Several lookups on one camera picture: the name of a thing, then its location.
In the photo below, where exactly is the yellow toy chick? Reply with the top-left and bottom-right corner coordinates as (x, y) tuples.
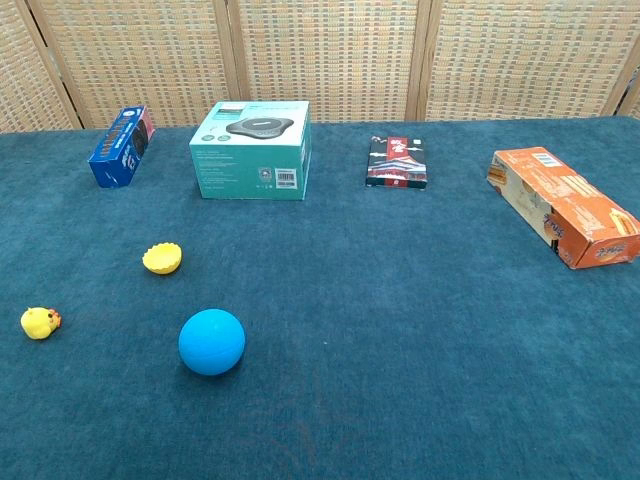
(20, 306), (63, 341)

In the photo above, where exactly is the blue table cloth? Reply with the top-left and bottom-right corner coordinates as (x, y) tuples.
(0, 115), (640, 480)

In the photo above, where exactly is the teal speakerphone box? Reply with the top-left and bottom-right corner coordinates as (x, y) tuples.
(188, 100), (313, 202)

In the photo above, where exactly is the black red patterned box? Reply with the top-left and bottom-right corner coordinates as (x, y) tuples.
(365, 135), (430, 190)

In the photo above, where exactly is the blue ball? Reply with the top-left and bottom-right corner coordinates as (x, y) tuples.
(178, 308), (247, 377)

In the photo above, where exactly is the yellow eggshell cup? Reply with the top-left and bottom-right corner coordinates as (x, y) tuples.
(142, 242), (184, 276)

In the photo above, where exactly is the woven folding screen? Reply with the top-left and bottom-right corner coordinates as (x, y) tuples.
(0, 0), (640, 134)

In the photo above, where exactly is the blue cardboard box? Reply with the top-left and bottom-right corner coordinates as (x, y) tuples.
(87, 105), (156, 190)

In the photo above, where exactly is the orange snack box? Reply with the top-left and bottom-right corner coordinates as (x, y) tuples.
(486, 146), (640, 271)

